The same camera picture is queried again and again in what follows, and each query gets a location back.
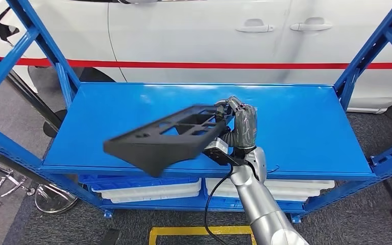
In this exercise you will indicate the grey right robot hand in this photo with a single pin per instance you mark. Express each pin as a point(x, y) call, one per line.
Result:
point(246, 128)

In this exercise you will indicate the black plastic frame part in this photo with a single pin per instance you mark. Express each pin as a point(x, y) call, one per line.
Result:
point(155, 152)

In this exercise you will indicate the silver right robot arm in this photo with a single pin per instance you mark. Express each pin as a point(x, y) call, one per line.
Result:
point(260, 209)

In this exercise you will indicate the blue metal shelf rack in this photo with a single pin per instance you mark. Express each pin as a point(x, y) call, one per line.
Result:
point(300, 135)

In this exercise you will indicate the white plastic bin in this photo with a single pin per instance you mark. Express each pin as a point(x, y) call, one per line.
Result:
point(290, 199)
point(148, 199)
point(300, 185)
point(148, 192)

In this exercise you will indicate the white car with red stripe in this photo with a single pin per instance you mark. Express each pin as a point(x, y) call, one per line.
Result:
point(182, 33)

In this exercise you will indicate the yellow floor tape square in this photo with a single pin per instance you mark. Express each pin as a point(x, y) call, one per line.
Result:
point(182, 231)

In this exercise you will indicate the black robot foot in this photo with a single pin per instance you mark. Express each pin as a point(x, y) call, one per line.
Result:
point(110, 238)

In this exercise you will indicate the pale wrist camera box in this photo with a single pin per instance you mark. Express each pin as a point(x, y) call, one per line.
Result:
point(220, 146)

